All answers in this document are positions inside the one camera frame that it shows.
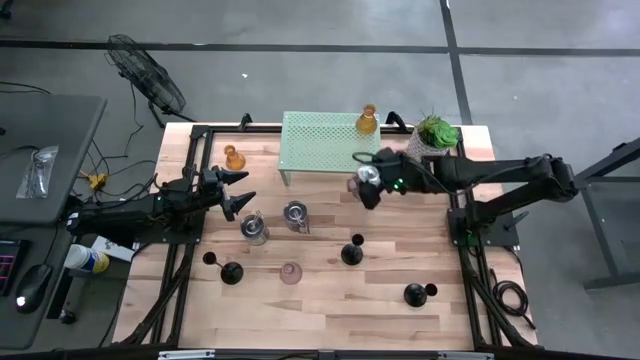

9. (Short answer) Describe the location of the white paper sheet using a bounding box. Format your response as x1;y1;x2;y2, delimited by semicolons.
91;234;136;264

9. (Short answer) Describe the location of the black table edge rail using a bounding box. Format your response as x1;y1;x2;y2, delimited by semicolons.
112;342;544;360

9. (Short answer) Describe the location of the black floor fan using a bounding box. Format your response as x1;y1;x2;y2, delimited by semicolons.
103;33;197;129

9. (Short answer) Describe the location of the pink glass candle holder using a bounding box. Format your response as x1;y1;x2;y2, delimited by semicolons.
278;261;304;287

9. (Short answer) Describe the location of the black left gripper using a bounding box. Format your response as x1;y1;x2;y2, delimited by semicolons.
193;168;257;223

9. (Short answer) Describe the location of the black metal candlestick holder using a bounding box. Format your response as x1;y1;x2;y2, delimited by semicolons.
402;282;439;309
202;251;245;286
340;232;366;267

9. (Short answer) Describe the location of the tin candle with green label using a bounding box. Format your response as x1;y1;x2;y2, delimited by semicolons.
239;209;271;247

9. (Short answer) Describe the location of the black aluminium table frame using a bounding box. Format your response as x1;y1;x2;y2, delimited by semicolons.
117;123;539;349

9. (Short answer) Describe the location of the silver metal bar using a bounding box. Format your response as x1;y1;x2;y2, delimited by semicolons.
437;351;496;360
157;349;216;360

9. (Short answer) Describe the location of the tin candle with brown label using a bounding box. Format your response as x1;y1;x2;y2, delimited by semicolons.
282;200;311;235

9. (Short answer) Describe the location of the white wipes canister yellow lid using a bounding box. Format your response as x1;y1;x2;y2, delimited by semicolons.
63;243;111;275

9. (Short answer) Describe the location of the green metal mesh shelf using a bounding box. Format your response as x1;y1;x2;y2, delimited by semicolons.
277;110;384;187

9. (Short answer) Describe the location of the black floor cable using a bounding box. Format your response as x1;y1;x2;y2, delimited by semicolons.
0;80;51;96
79;82;166;201

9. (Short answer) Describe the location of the amber glass candle holder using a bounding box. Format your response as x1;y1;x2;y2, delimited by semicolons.
355;103;380;136
223;144;247;172

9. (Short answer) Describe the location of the black metal stand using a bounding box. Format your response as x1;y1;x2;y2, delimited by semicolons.
572;137;640;291

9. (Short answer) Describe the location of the clear plastic bag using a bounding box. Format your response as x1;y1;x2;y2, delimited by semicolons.
15;144;60;200

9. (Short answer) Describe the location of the coiled black cable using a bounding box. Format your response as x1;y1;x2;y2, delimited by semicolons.
489;269;537;331

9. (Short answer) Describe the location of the potted succulent in patterned pot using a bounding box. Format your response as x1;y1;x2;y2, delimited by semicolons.
406;113;461;164

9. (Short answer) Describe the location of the black computer mouse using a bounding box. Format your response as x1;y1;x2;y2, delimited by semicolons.
14;263;54;315

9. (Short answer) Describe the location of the silver tin candle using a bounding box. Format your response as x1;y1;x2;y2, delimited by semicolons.
347;163;382;200

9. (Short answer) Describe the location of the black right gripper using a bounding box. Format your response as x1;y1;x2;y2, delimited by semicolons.
358;148;426;211

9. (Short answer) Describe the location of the gray side desk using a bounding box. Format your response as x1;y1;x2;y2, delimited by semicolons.
0;92;108;351

